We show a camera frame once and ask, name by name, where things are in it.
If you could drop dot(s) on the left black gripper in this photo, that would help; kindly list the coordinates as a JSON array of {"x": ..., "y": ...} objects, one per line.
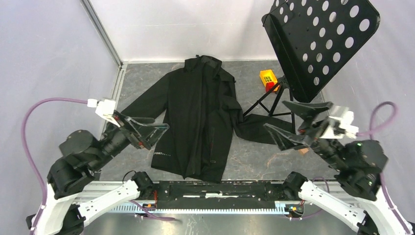
[{"x": 145, "y": 135}]

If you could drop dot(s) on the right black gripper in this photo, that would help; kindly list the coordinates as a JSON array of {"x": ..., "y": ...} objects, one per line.
[{"x": 309, "y": 132}]

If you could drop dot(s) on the black zip jacket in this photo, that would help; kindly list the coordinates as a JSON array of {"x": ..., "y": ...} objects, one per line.
[{"x": 199, "y": 104}]

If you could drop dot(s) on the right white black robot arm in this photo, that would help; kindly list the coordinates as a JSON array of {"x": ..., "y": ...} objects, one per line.
[{"x": 359, "y": 165}]

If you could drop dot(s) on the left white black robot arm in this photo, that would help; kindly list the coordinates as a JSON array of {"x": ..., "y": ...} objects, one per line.
[{"x": 82, "y": 156}]

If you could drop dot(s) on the small brown wooden block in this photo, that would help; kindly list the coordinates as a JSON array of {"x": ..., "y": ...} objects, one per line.
[{"x": 303, "y": 151}]

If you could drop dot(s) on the yellow and red toy block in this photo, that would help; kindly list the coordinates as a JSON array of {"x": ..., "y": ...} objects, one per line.
[{"x": 268, "y": 79}]

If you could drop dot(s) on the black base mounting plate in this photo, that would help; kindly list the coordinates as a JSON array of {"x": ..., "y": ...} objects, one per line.
[{"x": 208, "y": 202}]

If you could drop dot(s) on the black perforated music stand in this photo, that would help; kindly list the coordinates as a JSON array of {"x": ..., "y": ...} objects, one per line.
[{"x": 313, "y": 40}]

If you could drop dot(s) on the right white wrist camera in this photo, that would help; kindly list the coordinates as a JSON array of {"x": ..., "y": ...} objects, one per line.
[{"x": 340, "y": 124}]

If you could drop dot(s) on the aluminium frame rail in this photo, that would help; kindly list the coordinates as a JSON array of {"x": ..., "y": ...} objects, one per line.
[{"x": 103, "y": 189}]

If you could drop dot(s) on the white slotted cable duct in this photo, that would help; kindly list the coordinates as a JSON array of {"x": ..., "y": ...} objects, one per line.
[{"x": 277, "y": 209}]

